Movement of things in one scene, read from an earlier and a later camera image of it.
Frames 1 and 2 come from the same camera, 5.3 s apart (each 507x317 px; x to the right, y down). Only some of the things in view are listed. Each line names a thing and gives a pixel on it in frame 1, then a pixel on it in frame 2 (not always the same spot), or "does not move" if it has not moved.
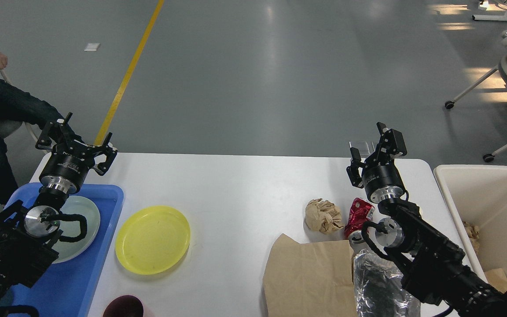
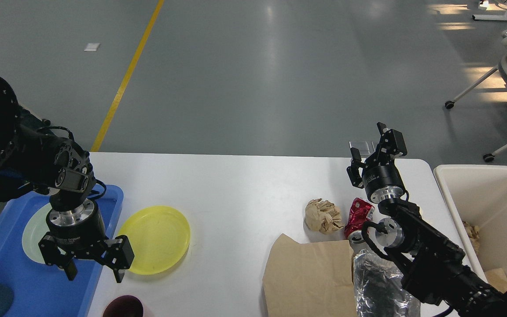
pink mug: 125,306 does not move
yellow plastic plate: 152,239 does not move
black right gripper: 381,178 does not move
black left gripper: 68,167 to 81,233
